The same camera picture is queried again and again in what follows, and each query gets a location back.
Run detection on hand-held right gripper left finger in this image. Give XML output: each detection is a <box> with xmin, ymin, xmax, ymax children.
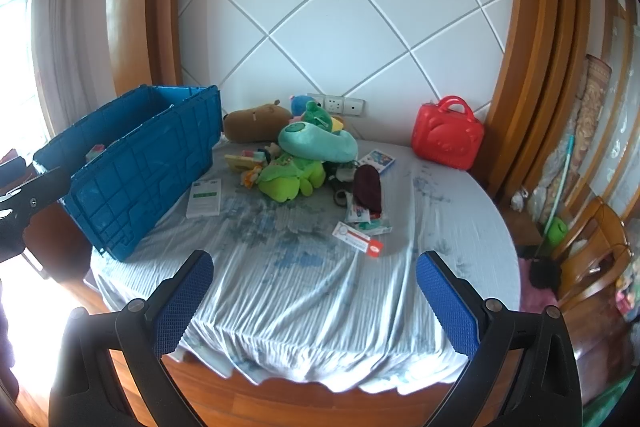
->
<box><xmin>48</xmin><ymin>249</ymin><xmax>216</xmax><ymax>427</ymax></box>

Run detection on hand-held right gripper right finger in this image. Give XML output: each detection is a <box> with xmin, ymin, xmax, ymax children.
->
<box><xmin>415</xmin><ymin>249</ymin><xmax>583</xmax><ymax>427</ymax></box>

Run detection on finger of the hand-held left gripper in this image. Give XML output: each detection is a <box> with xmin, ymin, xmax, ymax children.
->
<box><xmin>10</xmin><ymin>166</ymin><xmax>72</xmax><ymax>220</ymax></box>

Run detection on blue plastic crate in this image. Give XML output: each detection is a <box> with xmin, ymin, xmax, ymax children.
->
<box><xmin>33</xmin><ymin>84</ymin><xmax>223</xmax><ymax>263</ymax></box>

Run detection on green frog plush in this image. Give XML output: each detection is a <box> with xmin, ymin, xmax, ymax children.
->
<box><xmin>256</xmin><ymin>154</ymin><xmax>327</xmax><ymax>202</ymax></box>

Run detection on teal neck pillow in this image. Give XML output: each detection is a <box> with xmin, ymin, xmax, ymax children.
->
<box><xmin>277</xmin><ymin>121</ymin><xmax>358</xmax><ymax>165</ymax></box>

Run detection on round wooden desktop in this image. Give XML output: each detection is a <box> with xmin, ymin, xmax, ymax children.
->
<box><xmin>90</xmin><ymin>267</ymin><xmax>506</xmax><ymax>427</ymax></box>

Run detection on pink cloth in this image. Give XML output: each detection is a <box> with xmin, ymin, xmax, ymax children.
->
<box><xmin>519</xmin><ymin>257</ymin><xmax>557</xmax><ymax>310</ymax></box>

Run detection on white booklet green label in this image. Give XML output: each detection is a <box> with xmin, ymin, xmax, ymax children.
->
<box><xmin>186</xmin><ymin>179</ymin><xmax>223</xmax><ymax>220</ymax></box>

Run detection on red white packet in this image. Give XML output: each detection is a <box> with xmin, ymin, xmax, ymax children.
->
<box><xmin>333</xmin><ymin>222</ymin><xmax>386</xmax><ymax>258</ymax></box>

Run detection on colourful small packet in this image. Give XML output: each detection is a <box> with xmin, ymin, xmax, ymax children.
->
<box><xmin>345</xmin><ymin>202</ymin><xmax>393</xmax><ymax>235</ymax></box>

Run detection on green plastic item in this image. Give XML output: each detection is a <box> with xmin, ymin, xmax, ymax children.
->
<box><xmin>544</xmin><ymin>217</ymin><xmax>568</xmax><ymax>248</ymax></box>

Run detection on dark maroon pouch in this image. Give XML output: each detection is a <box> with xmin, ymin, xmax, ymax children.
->
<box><xmin>352</xmin><ymin>164</ymin><xmax>383</xmax><ymax>212</ymax></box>

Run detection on teal mop pole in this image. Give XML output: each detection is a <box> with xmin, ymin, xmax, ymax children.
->
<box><xmin>537</xmin><ymin>134</ymin><xmax>576</xmax><ymax>263</ymax></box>

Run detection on white curtain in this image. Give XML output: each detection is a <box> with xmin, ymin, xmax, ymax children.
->
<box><xmin>30</xmin><ymin>0</ymin><xmax>121</xmax><ymax>142</ymax></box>

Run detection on wooden chair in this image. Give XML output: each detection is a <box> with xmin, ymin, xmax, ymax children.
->
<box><xmin>550</xmin><ymin>197</ymin><xmax>636</xmax><ymax>308</ymax></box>

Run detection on red toy suitcase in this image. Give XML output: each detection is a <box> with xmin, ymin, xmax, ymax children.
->
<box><xmin>411</xmin><ymin>95</ymin><xmax>485</xmax><ymax>171</ymax></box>

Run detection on brown capybara plush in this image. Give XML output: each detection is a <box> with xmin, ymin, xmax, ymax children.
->
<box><xmin>222</xmin><ymin>99</ymin><xmax>293</xmax><ymax>142</ymax></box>

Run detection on green dinosaur plush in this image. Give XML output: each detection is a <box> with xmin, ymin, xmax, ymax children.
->
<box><xmin>300</xmin><ymin>101</ymin><xmax>346</xmax><ymax>132</ymax></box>

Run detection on wooden glass cabinet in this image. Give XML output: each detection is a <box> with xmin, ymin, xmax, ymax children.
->
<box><xmin>550</xmin><ymin>0</ymin><xmax>640</xmax><ymax>228</ymax></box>

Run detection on white wall socket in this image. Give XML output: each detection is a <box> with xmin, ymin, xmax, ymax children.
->
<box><xmin>307</xmin><ymin>93</ymin><xmax>366</xmax><ymax>116</ymax></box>

